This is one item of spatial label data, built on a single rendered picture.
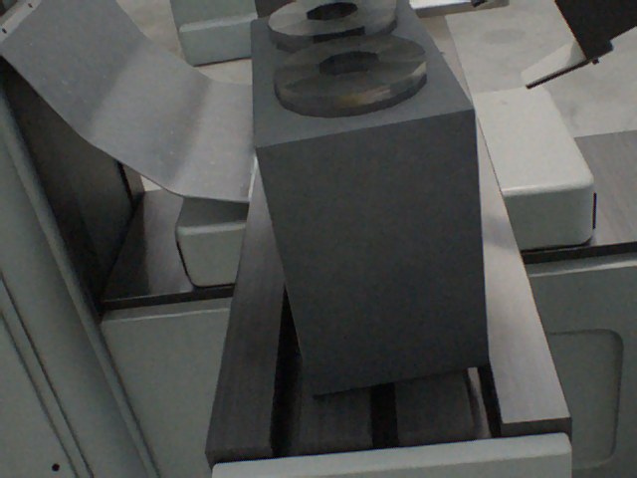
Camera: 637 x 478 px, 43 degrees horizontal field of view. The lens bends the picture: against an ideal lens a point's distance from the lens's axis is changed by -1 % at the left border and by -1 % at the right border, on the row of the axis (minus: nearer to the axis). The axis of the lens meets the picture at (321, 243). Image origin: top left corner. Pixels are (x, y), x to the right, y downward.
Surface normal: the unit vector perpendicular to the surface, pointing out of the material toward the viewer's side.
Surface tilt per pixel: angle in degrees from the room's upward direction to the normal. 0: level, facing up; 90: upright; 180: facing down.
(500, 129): 0
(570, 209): 90
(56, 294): 89
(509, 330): 0
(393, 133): 90
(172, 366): 90
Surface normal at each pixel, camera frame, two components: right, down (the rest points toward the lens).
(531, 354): -0.15, -0.82
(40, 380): -0.03, 0.54
